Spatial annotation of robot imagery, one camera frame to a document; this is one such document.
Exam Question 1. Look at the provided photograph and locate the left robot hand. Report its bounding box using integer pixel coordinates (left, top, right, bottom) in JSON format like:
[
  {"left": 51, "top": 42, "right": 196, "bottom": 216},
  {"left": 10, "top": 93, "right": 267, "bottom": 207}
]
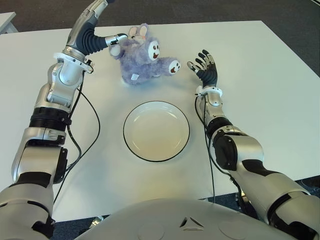
[{"left": 65, "top": 0, "right": 129, "bottom": 57}]

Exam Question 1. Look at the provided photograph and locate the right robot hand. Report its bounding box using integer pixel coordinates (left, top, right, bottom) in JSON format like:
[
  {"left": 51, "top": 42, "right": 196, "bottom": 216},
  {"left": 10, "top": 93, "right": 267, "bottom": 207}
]
[{"left": 186, "top": 49, "right": 219, "bottom": 89}]

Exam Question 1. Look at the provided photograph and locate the purple plush bunny doll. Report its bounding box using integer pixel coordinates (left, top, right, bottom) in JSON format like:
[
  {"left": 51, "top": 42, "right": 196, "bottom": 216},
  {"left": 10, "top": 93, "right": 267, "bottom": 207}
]
[{"left": 108, "top": 23, "right": 182, "bottom": 87}]

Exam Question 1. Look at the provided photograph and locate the white plate black rim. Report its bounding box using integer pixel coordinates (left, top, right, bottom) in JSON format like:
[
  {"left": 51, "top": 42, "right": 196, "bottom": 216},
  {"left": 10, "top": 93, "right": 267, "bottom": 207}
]
[{"left": 122, "top": 100, "right": 193, "bottom": 163}]

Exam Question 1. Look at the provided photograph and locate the grey side desk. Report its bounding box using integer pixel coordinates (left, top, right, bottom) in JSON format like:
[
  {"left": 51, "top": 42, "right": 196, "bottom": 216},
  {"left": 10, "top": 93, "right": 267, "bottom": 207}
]
[{"left": 0, "top": 11, "right": 19, "bottom": 35}]

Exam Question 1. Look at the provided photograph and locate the silver robot torso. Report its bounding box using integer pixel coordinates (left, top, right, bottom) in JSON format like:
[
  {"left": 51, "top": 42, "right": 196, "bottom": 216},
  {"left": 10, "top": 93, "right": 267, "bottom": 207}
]
[{"left": 74, "top": 198, "right": 301, "bottom": 240}]

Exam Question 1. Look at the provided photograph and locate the dark sneaker shoe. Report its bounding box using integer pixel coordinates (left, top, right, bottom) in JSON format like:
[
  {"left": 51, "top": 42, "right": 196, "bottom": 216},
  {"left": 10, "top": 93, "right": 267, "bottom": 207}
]
[{"left": 297, "top": 177, "right": 320, "bottom": 195}]

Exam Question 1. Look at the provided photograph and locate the table foot caster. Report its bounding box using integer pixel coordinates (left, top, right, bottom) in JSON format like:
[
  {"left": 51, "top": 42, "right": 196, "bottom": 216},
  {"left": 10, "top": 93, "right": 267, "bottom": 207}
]
[{"left": 91, "top": 215, "right": 105, "bottom": 227}]

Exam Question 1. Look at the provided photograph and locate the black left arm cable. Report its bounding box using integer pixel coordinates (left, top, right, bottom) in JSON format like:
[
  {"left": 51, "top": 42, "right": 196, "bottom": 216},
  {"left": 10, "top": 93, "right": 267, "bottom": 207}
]
[{"left": 52, "top": 83, "right": 101, "bottom": 210}]

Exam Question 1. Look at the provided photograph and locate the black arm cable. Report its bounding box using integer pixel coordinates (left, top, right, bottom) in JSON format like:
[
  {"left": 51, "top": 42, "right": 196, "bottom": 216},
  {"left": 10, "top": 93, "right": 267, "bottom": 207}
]
[
  {"left": 194, "top": 96, "right": 217, "bottom": 205},
  {"left": 52, "top": 83, "right": 101, "bottom": 210}
]

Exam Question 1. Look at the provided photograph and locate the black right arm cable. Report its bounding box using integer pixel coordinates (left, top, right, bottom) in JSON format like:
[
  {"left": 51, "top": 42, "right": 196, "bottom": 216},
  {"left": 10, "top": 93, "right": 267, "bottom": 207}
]
[{"left": 194, "top": 96, "right": 217, "bottom": 205}]

